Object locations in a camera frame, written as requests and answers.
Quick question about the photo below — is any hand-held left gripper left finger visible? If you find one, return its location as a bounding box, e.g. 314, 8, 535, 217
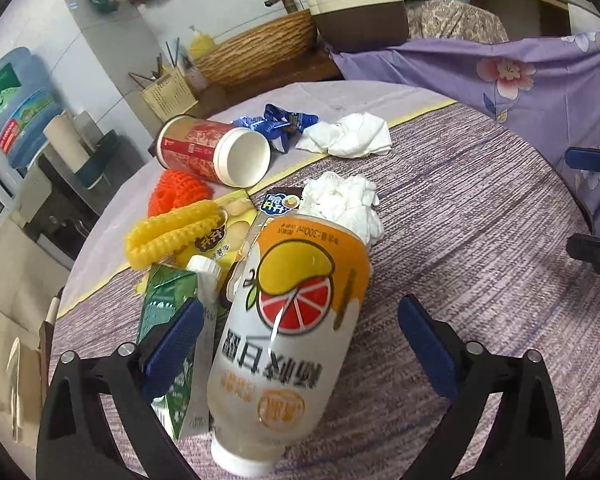
36, 297, 206, 480

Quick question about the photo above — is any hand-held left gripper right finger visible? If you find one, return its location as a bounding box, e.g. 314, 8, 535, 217
397, 294, 566, 480

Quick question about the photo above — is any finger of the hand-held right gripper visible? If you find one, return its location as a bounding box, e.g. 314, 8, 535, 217
565, 135, 600, 177
566, 232, 600, 279

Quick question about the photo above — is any green drink pouch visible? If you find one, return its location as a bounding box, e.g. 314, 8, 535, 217
136, 255, 231, 441

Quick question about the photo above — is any white orange juice bottle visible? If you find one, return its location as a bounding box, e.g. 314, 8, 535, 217
206, 215, 372, 478

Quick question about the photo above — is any yellow chip packet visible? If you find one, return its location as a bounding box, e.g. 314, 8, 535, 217
180, 187, 301, 306

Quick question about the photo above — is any purple floral cloth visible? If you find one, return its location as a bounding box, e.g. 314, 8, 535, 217
330, 30, 600, 226

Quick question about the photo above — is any purple striped tablecloth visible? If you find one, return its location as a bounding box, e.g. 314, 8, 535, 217
50, 80, 600, 480

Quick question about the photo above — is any yellow foam fruit net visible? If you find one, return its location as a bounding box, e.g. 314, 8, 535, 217
125, 200, 228, 270

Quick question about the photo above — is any wooden cabinet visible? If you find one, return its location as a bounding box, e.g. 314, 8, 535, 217
470, 0, 571, 41

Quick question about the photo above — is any orange foam fruit net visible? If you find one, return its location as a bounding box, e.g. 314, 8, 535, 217
147, 169, 216, 216

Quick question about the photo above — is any bunched crumpled white tissue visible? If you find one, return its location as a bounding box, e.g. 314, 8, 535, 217
300, 171, 385, 246

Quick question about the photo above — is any paisley cloth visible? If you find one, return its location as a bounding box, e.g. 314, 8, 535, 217
405, 0, 510, 43

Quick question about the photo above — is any dark teal tray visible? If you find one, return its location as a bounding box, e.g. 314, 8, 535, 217
75, 130, 123, 188

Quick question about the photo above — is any red paper cup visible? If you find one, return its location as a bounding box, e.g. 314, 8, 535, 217
155, 115, 272, 186

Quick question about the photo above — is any flat crumpled white tissue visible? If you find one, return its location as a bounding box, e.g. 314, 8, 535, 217
295, 112, 393, 157

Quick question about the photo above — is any beige paper roll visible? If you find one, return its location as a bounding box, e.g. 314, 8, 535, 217
42, 110, 88, 171

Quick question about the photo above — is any blue foil wrapper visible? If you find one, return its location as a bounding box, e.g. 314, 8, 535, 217
230, 104, 320, 153

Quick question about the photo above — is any beige chopstick holder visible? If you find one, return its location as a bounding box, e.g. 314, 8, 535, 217
140, 67, 200, 121

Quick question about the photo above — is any brown cream rice cooker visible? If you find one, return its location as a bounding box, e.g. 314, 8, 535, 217
307, 0, 410, 53

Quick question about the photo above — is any blue water jug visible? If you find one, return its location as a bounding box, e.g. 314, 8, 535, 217
0, 46, 63, 171

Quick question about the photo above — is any wooden counter board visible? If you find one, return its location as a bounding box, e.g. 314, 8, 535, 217
195, 52, 346, 118

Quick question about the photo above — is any yellow soap bottle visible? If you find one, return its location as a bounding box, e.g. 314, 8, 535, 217
187, 25, 215, 58

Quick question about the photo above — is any woven-look wash basin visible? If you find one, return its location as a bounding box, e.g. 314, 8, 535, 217
192, 9, 318, 86

